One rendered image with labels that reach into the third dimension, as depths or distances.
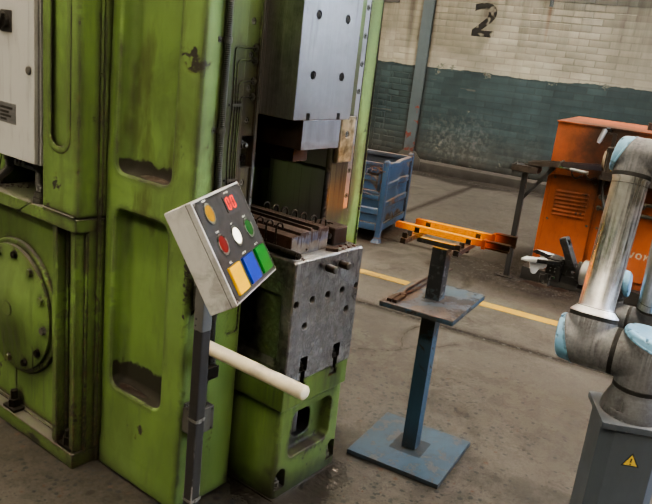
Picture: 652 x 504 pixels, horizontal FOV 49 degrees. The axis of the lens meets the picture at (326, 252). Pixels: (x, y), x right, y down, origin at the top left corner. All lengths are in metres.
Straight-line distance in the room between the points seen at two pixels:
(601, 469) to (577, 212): 3.49
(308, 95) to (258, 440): 1.23
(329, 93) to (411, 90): 8.07
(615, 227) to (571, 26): 7.56
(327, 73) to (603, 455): 1.48
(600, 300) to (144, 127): 1.55
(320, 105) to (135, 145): 0.63
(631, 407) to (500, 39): 8.02
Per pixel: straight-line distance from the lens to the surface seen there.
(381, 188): 6.12
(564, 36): 9.85
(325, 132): 2.38
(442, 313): 2.72
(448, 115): 10.22
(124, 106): 2.46
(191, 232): 1.77
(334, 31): 2.36
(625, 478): 2.49
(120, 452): 2.80
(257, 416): 2.63
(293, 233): 2.41
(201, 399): 2.12
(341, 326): 2.64
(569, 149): 5.71
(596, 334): 2.38
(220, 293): 1.79
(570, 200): 5.73
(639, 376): 2.37
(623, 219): 2.40
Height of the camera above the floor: 1.60
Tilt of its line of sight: 16 degrees down
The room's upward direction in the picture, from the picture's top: 7 degrees clockwise
